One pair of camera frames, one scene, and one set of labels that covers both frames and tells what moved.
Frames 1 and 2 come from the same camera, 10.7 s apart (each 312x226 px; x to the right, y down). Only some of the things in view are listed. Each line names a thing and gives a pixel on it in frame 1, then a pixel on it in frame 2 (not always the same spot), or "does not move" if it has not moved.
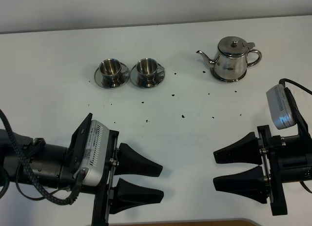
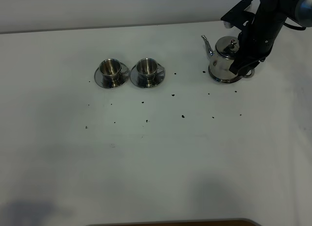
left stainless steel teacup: [111, 70] does not move
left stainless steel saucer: [122, 78] does not move
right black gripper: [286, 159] → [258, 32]
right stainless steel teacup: [147, 69] does not move
